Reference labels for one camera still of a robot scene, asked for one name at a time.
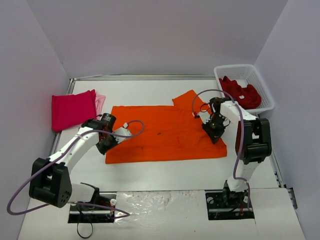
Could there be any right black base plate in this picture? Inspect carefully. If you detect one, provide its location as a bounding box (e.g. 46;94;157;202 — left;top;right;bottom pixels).
205;190;255;221

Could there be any white plastic basket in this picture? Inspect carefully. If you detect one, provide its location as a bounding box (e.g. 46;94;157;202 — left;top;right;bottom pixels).
214;64;275;114

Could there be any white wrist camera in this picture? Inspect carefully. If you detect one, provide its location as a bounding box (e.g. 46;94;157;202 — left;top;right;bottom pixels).
193;111;211;124
113;127;132;144

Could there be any dark red t shirt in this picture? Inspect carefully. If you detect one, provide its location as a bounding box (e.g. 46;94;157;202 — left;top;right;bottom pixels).
219;76;262;110

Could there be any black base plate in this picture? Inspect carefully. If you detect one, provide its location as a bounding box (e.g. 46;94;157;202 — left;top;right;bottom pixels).
67;192;117;224
205;190;255;221

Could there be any magenta folded t shirt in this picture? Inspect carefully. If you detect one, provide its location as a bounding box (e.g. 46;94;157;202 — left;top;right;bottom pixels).
51;89;97;133

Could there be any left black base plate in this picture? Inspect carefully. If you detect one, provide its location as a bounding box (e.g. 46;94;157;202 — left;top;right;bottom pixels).
67;192;117;224

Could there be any pink folded t shirt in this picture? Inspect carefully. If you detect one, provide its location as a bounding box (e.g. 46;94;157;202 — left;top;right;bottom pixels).
95;93;106;115

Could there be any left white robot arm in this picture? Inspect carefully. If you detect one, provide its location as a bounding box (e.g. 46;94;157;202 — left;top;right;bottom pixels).
29;113;118;209

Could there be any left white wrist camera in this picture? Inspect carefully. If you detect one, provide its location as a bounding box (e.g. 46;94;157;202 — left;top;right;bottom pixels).
113;127;132;144

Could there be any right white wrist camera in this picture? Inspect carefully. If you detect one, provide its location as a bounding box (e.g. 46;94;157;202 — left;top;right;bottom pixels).
193;111;211;124

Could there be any black cable loop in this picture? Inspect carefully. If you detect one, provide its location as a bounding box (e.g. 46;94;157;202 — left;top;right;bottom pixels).
76;221;94;240

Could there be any orange t shirt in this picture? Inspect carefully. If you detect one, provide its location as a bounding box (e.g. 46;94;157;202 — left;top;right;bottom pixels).
105;90;227;164

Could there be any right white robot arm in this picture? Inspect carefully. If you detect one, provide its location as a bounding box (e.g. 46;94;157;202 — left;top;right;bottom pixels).
198;97;272;207

